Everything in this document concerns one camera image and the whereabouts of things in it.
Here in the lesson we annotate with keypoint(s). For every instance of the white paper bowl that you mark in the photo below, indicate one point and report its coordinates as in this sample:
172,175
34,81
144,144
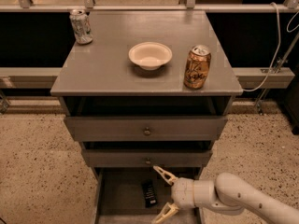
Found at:
150,55

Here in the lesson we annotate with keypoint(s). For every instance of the grey middle drawer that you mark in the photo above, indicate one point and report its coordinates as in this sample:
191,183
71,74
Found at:
125,158

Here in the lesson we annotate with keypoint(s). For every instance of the grey top drawer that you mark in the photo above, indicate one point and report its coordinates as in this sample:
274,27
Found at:
190,128

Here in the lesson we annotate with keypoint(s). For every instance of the white green soda can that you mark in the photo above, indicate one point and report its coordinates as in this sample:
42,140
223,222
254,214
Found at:
81,27

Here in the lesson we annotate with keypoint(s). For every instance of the round top drawer knob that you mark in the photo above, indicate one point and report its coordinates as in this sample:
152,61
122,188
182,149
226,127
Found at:
147,131

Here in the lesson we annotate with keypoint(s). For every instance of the black rxbar chocolate bar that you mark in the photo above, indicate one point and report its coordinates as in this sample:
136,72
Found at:
149,193

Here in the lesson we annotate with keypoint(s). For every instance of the grey bottom drawer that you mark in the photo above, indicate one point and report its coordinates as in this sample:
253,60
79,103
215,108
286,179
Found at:
119,193

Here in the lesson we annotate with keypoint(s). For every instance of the grey drawer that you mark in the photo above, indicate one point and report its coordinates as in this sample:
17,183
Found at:
119,193
125,158
190,128

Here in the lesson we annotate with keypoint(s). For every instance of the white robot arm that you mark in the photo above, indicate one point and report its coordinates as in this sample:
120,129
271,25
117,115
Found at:
228,195

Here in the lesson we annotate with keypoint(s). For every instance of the orange soda can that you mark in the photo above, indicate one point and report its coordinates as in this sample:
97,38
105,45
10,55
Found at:
197,67

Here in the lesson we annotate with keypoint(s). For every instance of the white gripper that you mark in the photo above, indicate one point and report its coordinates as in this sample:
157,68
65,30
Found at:
182,192

